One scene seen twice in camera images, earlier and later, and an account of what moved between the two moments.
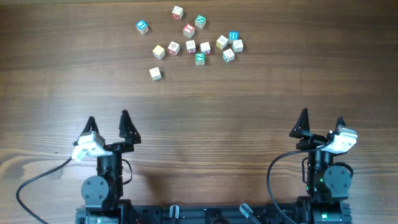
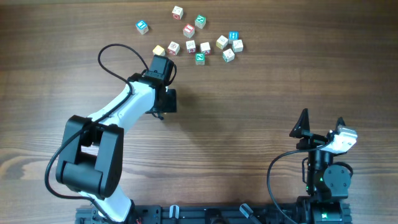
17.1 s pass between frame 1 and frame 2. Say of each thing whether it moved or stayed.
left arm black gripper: moved
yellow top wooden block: stayed
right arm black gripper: stayed
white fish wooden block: stayed
